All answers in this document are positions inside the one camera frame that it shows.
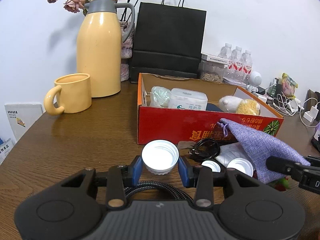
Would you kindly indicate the white bottle cap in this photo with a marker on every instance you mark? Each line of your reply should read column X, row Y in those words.
column 160, row 155
column 241, row 166
column 210, row 166

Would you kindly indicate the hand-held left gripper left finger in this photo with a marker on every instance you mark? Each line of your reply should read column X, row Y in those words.
column 137, row 172

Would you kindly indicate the red cardboard box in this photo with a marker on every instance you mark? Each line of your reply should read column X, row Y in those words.
column 162, row 122

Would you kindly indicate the black charger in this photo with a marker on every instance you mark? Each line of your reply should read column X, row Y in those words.
column 261, row 90

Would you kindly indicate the clear seed container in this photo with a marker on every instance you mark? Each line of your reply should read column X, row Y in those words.
column 212, row 73

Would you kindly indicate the white power adapter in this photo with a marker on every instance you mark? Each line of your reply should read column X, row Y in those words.
column 293, row 105

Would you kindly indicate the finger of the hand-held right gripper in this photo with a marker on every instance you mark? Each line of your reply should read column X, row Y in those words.
column 282, row 165

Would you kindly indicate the red artificial rose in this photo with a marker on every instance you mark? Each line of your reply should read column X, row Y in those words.
column 281, row 182

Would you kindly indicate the white and yellow plush toy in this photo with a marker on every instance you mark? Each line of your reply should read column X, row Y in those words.
column 240, row 105

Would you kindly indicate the dried pink roses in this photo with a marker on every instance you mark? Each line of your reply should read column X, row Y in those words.
column 72, row 2

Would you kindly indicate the pink fuzzy vase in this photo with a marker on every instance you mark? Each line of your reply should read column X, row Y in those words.
column 126, row 52

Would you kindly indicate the blue and white packet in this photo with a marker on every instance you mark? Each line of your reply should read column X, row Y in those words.
column 5, row 150

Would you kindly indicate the green small bottle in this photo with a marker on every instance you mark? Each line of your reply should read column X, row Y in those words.
column 275, row 87

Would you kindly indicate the white charger cube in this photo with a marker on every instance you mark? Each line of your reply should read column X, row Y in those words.
column 262, row 98

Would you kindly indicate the white robot toy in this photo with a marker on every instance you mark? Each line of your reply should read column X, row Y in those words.
column 255, row 78

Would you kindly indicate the yellow thermos jug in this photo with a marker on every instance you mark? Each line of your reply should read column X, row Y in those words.
column 100, row 55

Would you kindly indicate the yellow mug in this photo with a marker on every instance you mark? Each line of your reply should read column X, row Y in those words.
column 75, row 92

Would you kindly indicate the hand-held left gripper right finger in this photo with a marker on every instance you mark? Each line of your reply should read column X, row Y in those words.
column 182, row 175

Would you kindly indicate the white wall plug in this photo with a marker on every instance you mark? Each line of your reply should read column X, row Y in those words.
column 310, row 115

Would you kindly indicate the white crumpled plastic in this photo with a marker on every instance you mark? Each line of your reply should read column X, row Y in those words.
column 230, row 153

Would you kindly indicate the yellow snack packet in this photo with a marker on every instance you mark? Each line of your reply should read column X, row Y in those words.
column 288, row 85

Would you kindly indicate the black paper bag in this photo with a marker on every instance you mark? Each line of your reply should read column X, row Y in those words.
column 167, row 37

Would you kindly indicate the purple tissue box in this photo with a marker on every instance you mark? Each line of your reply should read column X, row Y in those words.
column 317, row 130

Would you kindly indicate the white printed carton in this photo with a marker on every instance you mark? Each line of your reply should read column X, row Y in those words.
column 22, row 120

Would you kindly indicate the iridescent bundle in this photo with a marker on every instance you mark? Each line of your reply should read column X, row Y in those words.
column 160, row 96

